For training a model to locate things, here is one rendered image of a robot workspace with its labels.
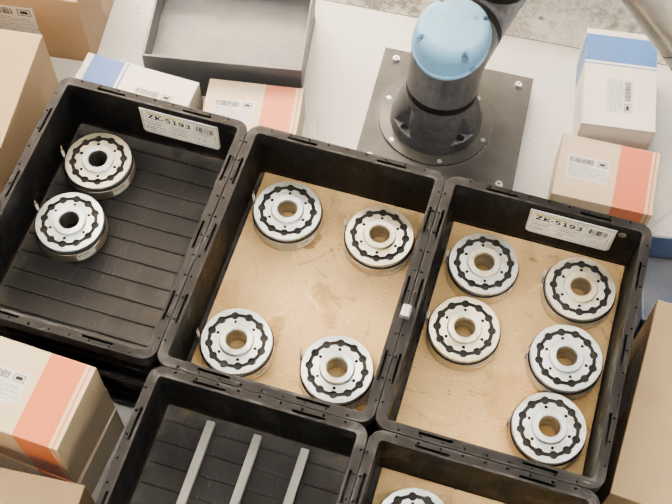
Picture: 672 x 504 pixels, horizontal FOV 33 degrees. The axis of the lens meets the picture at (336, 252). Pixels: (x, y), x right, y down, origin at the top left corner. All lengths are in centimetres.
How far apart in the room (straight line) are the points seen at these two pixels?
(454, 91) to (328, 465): 61
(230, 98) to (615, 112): 63
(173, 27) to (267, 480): 86
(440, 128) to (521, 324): 37
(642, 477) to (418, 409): 31
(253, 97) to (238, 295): 40
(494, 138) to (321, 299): 45
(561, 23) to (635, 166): 122
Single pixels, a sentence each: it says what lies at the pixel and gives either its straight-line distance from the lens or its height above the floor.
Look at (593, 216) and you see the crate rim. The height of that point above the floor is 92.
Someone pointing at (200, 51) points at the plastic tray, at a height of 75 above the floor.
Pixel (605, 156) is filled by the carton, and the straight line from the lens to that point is 189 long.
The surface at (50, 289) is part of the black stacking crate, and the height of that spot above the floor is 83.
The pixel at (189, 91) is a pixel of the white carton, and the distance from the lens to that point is 191.
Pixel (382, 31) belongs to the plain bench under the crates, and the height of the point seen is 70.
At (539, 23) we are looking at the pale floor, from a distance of 306.
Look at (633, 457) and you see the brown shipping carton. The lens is 158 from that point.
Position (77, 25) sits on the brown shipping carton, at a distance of 201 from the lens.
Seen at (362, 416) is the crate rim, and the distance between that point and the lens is 147.
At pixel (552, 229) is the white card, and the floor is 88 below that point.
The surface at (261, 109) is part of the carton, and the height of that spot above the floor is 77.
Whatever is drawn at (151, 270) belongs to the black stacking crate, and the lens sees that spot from 169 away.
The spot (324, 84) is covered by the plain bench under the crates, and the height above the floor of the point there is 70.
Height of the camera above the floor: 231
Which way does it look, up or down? 62 degrees down
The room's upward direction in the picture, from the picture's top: 1 degrees clockwise
